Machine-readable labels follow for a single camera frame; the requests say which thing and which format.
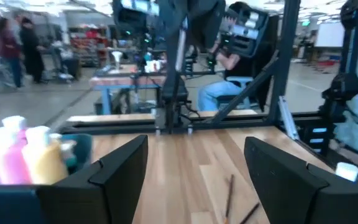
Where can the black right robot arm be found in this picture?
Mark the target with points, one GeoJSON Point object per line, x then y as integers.
{"type": "Point", "coordinates": [174, 93]}

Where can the shelf with red bins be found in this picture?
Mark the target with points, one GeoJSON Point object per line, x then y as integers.
{"type": "Point", "coordinates": [89, 40]}

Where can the white board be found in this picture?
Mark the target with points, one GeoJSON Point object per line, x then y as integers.
{"type": "Point", "coordinates": [329, 34]}

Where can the white funnel-shaped object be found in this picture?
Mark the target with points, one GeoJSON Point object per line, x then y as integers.
{"type": "Point", "coordinates": [117, 56]}

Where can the blue-legged wooden table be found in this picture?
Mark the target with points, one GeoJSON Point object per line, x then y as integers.
{"type": "Point", "coordinates": [106, 99]}

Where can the grey black control device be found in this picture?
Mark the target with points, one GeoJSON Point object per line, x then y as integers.
{"type": "Point", "coordinates": [247, 34]}

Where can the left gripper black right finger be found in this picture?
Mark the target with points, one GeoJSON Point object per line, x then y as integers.
{"type": "Point", "coordinates": [278, 189]}

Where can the short paintbrush silver ferrule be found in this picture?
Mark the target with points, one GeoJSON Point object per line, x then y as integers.
{"type": "Point", "coordinates": [249, 214]}

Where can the small dark blue paint bottle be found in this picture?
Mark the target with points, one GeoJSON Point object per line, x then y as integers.
{"type": "Point", "coordinates": [347, 171]}

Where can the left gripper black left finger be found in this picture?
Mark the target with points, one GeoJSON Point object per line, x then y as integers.
{"type": "Point", "coordinates": [113, 193]}

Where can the large yellow paint bottle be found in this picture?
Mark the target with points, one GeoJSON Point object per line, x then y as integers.
{"type": "Point", "coordinates": [45, 165]}

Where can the short paintbrush orange ferrule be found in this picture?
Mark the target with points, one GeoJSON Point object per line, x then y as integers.
{"type": "Point", "coordinates": [229, 199]}

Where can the person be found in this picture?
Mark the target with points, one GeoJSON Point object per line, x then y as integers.
{"type": "Point", "coordinates": [31, 49]}
{"type": "Point", "coordinates": [216, 93]}
{"type": "Point", "coordinates": [9, 49]}

